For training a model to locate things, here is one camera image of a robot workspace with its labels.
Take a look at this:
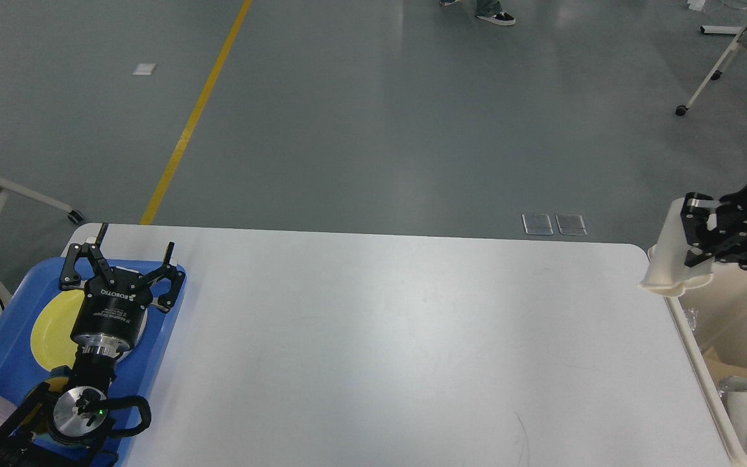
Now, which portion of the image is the floor socket cover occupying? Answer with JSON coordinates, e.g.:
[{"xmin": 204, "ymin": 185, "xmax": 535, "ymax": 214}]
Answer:
[
  {"xmin": 555, "ymin": 215, "xmax": 589, "ymax": 236},
  {"xmin": 521, "ymin": 213, "xmax": 554, "ymax": 236}
]

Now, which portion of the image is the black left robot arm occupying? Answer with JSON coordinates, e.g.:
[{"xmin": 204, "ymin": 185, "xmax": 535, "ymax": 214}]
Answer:
[{"xmin": 0, "ymin": 224, "xmax": 187, "ymax": 466}]

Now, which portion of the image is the upright-lying white paper cup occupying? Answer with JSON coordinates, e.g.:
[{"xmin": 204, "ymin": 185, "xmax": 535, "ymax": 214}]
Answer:
[{"xmin": 638, "ymin": 198, "xmax": 714, "ymax": 298}]

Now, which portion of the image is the black sneaker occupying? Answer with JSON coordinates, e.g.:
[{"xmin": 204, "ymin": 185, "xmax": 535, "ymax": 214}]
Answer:
[{"xmin": 475, "ymin": 11, "xmax": 517, "ymax": 27}]

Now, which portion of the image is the right floor socket cover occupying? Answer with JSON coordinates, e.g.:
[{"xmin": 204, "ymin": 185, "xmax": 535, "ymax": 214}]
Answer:
[{"xmin": 555, "ymin": 215, "xmax": 589, "ymax": 236}]

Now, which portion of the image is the beige plastic bin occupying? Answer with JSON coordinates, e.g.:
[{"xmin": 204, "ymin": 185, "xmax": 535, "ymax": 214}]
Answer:
[{"xmin": 664, "ymin": 264, "xmax": 747, "ymax": 466}]

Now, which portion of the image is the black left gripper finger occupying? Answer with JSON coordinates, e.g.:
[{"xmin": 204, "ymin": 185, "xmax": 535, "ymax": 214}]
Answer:
[
  {"xmin": 58, "ymin": 224, "xmax": 115, "ymax": 291},
  {"xmin": 132, "ymin": 243, "xmax": 186, "ymax": 315}
]

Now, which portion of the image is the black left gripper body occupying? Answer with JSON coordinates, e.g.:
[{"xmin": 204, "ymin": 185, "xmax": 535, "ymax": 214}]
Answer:
[{"xmin": 70, "ymin": 273, "xmax": 153, "ymax": 353}]

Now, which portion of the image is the left floor socket cover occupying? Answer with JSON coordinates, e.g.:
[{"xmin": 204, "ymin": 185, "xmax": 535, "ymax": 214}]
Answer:
[{"xmin": 521, "ymin": 213, "xmax": 554, "ymax": 236}]

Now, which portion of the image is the yellow plastic plate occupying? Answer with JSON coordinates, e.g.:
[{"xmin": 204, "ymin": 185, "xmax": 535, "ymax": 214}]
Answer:
[{"xmin": 30, "ymin": 290, "xmax": 85, "ymax": 372}]

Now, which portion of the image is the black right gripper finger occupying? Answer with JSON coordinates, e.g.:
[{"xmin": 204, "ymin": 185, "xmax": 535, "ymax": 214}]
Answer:
[
  {"xmin": 681, "ymin": 192, "xmax": 747, "ymax": 250},
  {"xmin": 683, "ymin": 227, "xmax": 747, "ymax": 269}
]

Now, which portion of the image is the brown paper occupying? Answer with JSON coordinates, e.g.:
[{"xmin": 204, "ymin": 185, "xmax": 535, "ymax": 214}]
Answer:
[{"xmin": 702, "ymin": 348, "xmax": 747, "ymax": 391}]

